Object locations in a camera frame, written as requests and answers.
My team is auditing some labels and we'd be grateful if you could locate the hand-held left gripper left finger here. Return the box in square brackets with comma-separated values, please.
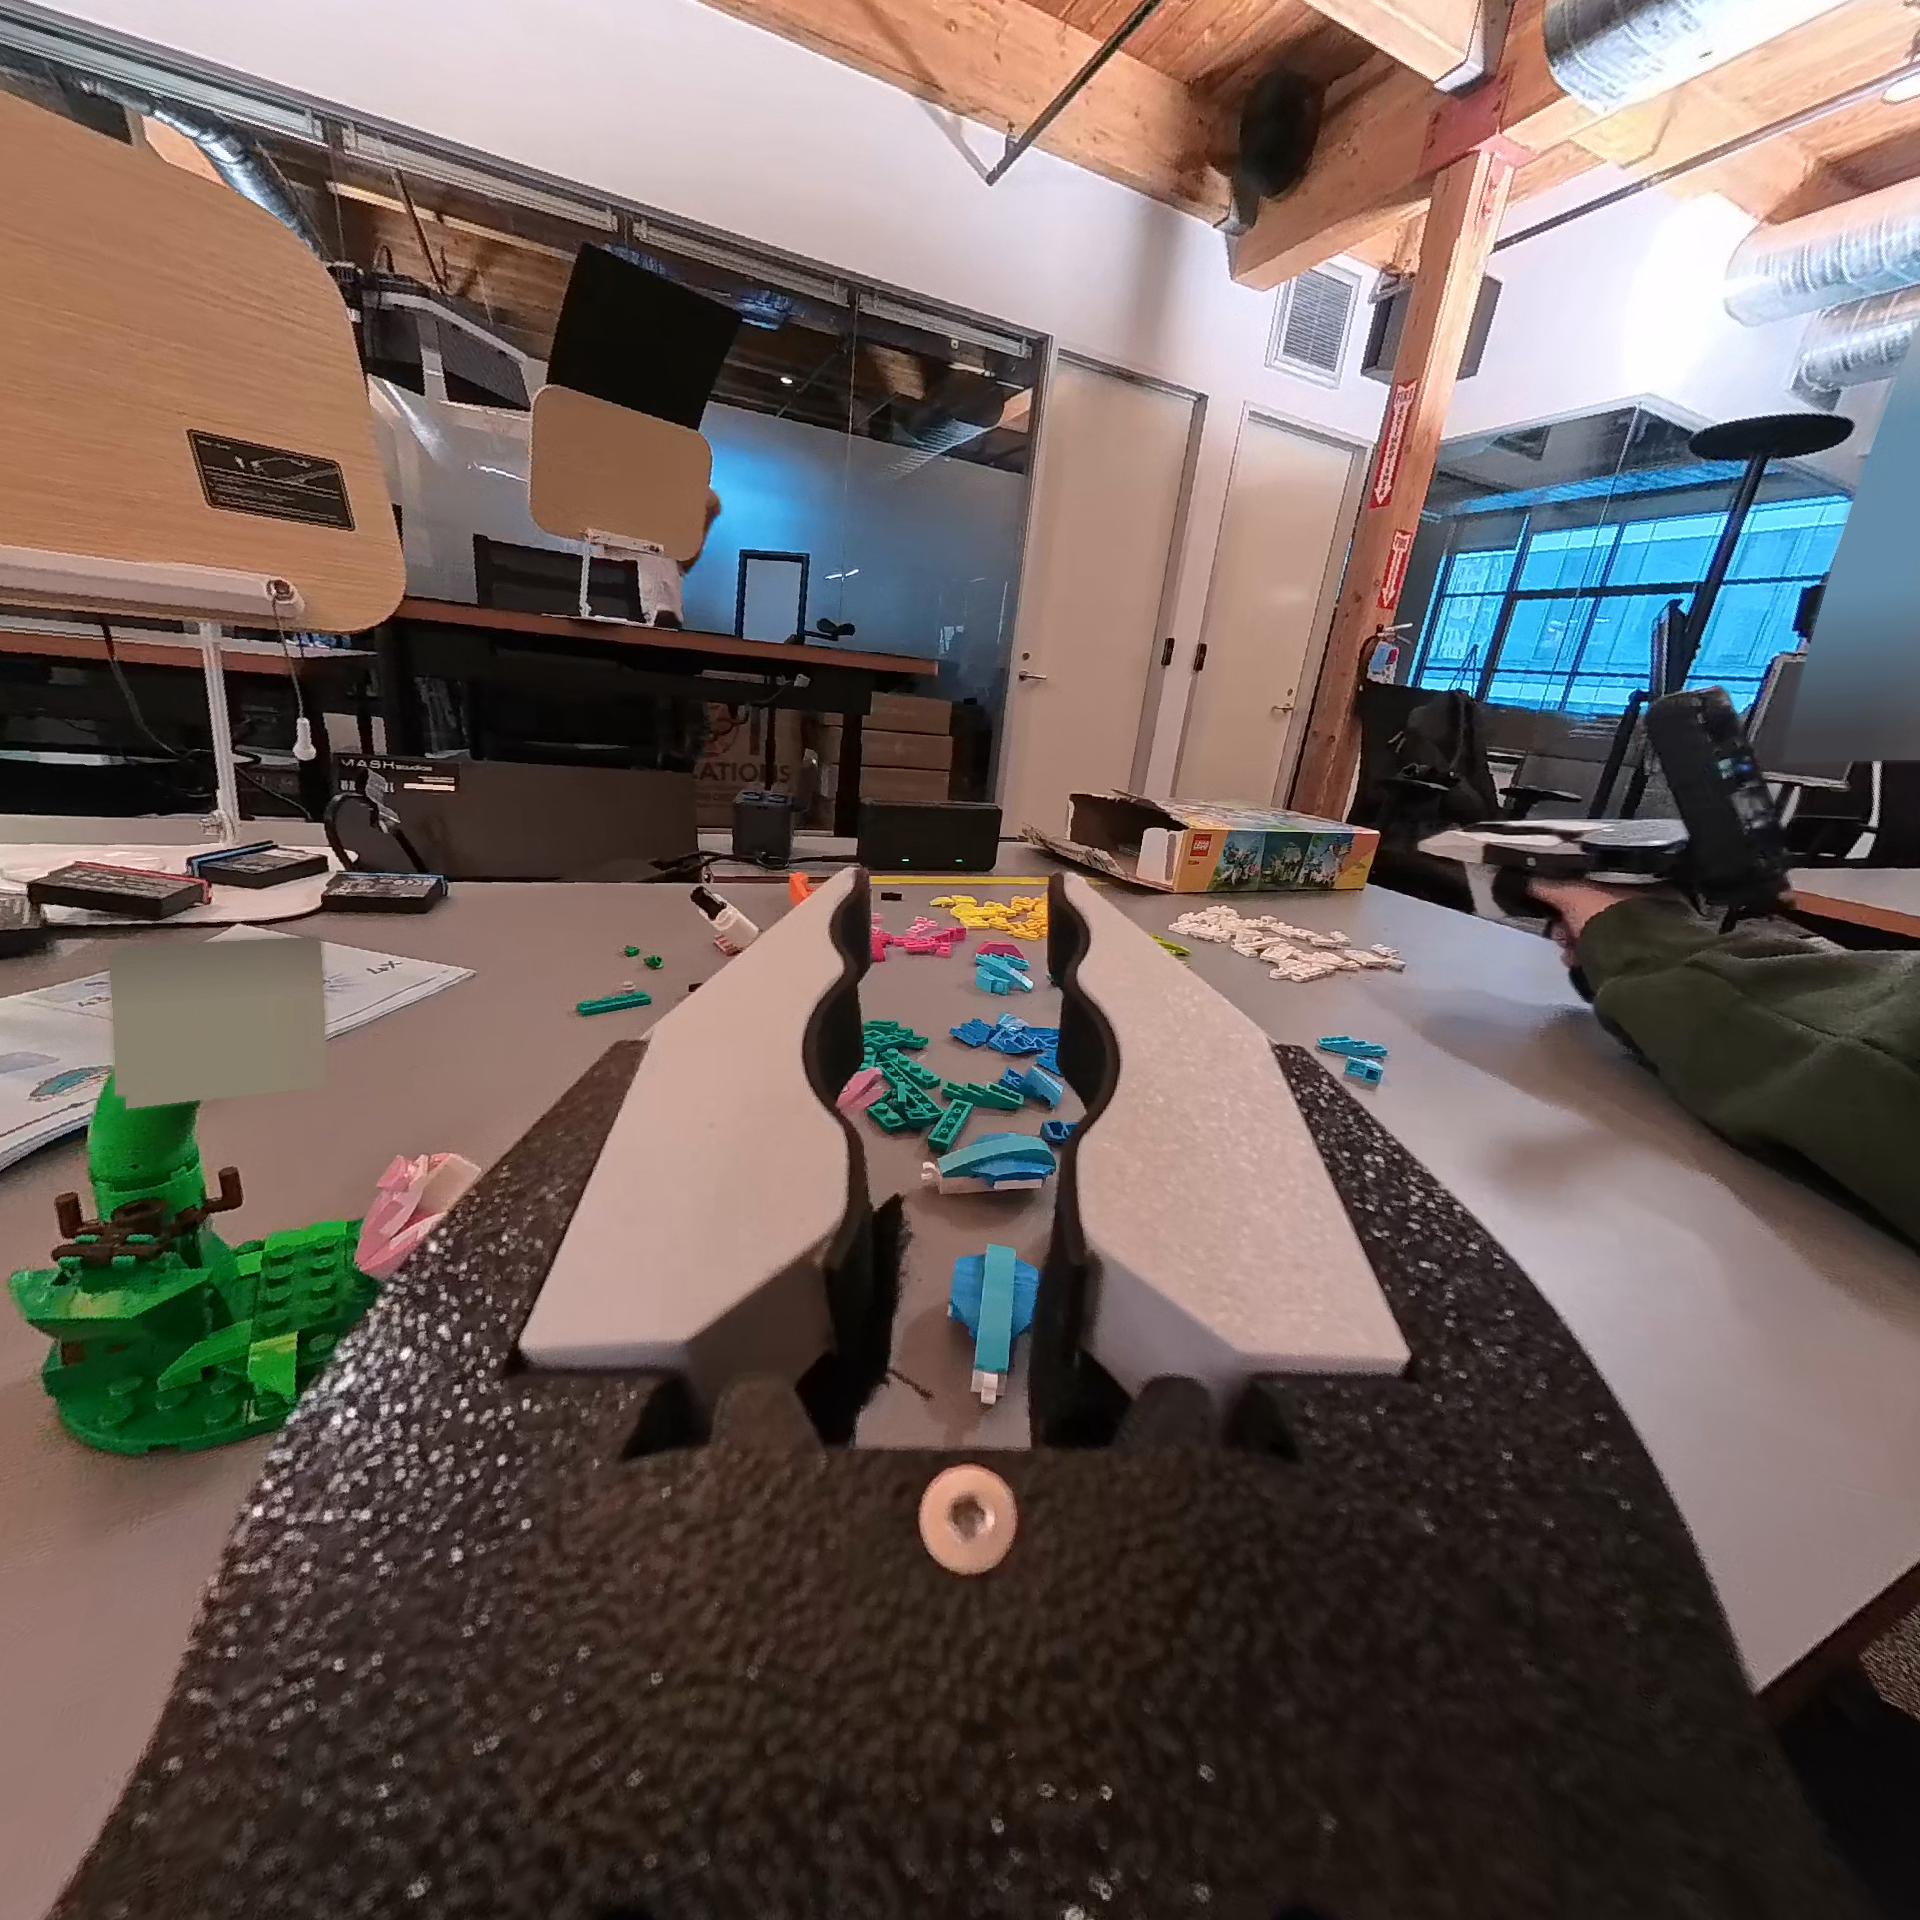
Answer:
[517, 863, 914, 1444]

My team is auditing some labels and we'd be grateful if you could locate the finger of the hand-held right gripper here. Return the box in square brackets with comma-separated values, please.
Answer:
[1418, 823, 1545, 905]

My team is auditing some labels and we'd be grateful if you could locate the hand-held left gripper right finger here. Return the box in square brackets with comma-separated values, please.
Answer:
[1033, 874, 1409, 1444]

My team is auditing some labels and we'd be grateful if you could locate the person's right forearm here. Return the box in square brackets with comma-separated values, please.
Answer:
[1565, 895, 1920, 1249]

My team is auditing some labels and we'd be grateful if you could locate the colourful lego box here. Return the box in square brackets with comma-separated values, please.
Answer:
[1065, 792, 1383, 895]

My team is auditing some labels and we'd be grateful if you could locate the pile of white lego pieces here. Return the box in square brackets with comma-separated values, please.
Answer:
[1170, 905, 1409, 987]

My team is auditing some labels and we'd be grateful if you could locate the turquoise curved lego assembly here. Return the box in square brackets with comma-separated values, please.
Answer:
[919, 1134, 1056, 1198]

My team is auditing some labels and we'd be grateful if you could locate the pile of teal green lego pieces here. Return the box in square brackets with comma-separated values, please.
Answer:
[853, 1018, 1023, 1153]

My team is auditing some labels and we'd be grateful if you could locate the blue lego assembly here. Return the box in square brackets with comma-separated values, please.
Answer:
[948, 1242, 1042, 1408]

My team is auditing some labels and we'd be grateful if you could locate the pink lego flower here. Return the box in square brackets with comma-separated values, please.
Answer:
[360, 1150, 482, 1282]

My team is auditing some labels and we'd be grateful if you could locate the pile of blue lego pieces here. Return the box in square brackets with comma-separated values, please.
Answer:
[948, 1012, 1085, 1113]

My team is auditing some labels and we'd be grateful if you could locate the pile of pink lego pieces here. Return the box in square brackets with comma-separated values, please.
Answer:
[866, 915, 1038, 964]

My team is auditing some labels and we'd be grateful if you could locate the lego instruction booklet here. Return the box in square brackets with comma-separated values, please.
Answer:
[0, 921, 473, 1175]

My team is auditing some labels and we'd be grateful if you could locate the green lego plant build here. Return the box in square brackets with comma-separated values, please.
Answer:
[7, 1077, 382, 1456]

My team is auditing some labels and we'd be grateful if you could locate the person's right hand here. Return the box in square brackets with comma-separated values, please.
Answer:
[1525, 879, 1620, 998]

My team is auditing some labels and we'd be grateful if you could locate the black office chair with jacket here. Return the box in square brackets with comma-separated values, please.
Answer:
[1354, 686, 1509, 847]

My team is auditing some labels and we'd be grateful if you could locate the large grid window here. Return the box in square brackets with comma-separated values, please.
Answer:
[1418, 493, 1854, 715]

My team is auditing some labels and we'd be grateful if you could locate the grey door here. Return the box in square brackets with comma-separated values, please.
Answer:
[1170, 403, 1370, 814]
[1003, 350, 1207, 834]

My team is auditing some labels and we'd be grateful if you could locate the black floor lamp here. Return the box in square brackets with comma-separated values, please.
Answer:
[1592, 414, 1854, 823]

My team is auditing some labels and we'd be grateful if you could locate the black charger box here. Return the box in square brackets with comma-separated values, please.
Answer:
[855, 800, 1003, 874]

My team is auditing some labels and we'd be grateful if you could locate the stack of cardboard boxes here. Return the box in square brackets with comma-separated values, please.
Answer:
[855, 696, 956, 806]

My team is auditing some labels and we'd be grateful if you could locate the white round mat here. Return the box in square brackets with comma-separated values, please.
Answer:
[0, 841, 365, 921]

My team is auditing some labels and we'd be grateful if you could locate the long dark wooden desk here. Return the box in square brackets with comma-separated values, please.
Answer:
[382, 595, 938, 780]

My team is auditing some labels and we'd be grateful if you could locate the small white board stand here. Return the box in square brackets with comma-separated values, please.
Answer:
[573, 530, 668, 614]

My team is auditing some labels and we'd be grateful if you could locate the small wooden board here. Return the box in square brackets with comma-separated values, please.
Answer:
[533, 389, 715, 550]

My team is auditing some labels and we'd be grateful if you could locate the metal ceiling hanger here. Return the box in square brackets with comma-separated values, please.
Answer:
[985, 0, 1164, 186]

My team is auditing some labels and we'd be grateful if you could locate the black square panel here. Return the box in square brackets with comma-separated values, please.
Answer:
[549, 240, 740, 440]

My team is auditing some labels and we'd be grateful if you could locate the tilted wooden tabletop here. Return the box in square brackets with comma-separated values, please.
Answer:
[0, 92, 409, 635]

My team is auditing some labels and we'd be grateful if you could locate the wooden support post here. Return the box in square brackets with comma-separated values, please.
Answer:
[1292, 142, 1516, 823]

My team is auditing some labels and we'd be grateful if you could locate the silver ventilation duct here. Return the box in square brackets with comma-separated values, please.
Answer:
[1726, 182, 1920, 399]
[1545, 0, 1920, 116]

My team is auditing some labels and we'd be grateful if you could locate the black wall speaker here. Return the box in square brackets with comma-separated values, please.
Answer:
[1361, 279, 1502, 377]

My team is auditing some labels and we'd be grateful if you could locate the white wall vent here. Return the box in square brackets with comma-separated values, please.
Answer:
[1269, 261, 1361, 384]

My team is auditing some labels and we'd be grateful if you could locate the white pull cord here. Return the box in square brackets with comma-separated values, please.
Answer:
[267, 576, 321, 773]

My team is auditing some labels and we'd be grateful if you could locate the white table frame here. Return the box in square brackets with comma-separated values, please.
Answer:
[0, 542, 306, 841]

